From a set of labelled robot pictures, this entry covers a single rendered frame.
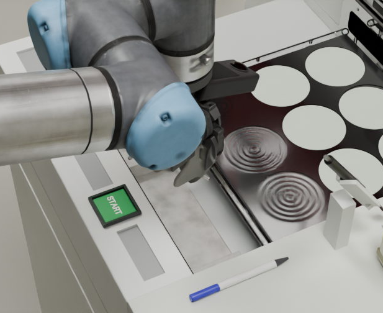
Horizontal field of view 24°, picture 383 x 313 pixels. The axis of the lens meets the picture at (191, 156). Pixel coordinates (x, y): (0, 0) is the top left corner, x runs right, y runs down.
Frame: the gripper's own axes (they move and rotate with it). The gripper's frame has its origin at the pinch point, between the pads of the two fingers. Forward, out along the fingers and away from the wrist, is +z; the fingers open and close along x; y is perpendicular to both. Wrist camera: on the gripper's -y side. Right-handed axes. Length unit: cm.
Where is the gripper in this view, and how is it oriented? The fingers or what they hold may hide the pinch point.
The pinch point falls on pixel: (193, 171)
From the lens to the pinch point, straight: 115.8
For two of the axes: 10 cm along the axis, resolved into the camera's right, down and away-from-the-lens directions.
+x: 7.2, 5.2, -4.6
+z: 0.0, 6.6, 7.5
